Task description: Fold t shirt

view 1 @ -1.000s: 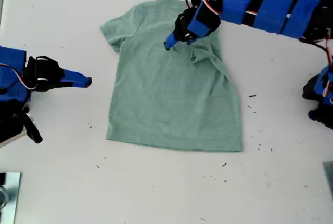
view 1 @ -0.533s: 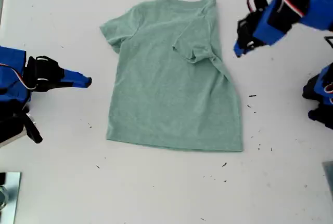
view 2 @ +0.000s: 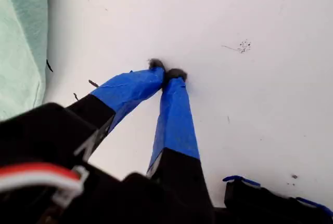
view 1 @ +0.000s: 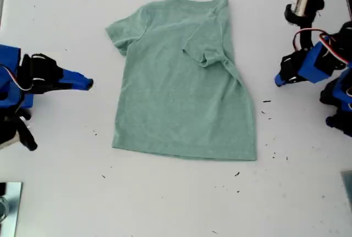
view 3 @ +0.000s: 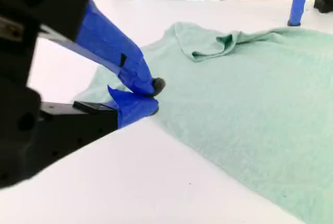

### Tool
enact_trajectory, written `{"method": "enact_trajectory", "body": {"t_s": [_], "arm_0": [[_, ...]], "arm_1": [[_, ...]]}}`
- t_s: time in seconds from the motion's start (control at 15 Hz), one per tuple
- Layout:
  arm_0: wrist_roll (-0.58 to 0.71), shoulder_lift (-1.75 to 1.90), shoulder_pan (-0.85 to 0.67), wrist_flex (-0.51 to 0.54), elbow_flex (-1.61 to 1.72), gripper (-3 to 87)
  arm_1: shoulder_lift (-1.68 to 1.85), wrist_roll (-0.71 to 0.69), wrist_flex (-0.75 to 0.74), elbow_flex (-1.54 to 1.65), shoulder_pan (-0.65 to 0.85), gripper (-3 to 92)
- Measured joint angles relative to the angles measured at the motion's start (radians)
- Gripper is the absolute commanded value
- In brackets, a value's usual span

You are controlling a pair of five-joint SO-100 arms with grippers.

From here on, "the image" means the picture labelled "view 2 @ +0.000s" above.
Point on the green t-shirt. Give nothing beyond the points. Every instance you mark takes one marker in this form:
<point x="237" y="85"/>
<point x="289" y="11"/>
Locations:
<point x="18" y="39"/>

